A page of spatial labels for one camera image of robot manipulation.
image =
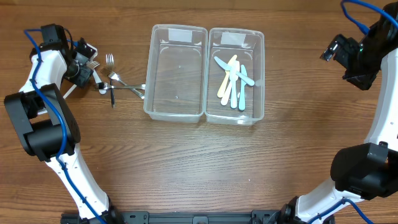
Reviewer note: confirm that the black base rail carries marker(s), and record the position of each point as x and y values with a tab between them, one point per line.
256	216

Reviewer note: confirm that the light blue plastic knife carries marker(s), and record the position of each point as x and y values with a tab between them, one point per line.
233	78

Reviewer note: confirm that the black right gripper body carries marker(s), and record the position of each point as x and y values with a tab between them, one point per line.
347	58

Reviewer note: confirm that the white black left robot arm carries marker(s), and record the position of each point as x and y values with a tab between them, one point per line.
46	127

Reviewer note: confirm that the left clear plastic container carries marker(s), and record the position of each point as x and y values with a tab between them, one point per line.
176	73

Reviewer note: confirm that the silver metal fork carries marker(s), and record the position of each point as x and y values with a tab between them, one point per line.
107	86
115	77

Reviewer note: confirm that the white plastic fork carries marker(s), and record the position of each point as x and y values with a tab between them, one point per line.
69	91

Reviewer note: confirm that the clear plastic container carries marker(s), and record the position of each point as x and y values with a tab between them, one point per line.
176	73
249	46

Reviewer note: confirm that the pale green plastic knife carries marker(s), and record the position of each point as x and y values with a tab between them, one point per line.
242	101

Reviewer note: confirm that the black handled metal fork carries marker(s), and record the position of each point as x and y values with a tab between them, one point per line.
110	67

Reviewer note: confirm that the yellow plastic knife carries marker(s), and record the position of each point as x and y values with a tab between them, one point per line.
223	85

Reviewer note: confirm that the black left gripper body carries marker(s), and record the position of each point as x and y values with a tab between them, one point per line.
82	64

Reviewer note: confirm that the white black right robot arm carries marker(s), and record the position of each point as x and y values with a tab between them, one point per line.
368	170

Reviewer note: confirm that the right clear plastic container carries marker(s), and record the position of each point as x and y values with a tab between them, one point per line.
249	46

